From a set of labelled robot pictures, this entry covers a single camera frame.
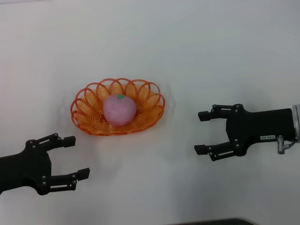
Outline black robot torso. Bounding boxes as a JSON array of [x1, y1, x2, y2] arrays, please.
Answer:
[[164, 217, 257, 225]]

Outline orange woven plastic basket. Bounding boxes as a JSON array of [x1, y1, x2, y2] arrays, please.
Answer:
[[70, 78, 166, 136]]

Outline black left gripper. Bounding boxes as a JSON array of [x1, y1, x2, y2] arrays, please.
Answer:
[[0, 133, 91, 196]]

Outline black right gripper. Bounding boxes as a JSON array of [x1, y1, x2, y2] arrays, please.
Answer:
[[194, 104, 295, 162]]

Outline pink toy peach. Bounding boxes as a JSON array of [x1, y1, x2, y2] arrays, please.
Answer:
[[103, 94, 137, 127]]

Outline right gripper connector cable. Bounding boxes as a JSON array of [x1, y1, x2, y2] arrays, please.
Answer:
[[276, 135, 298, 155]]

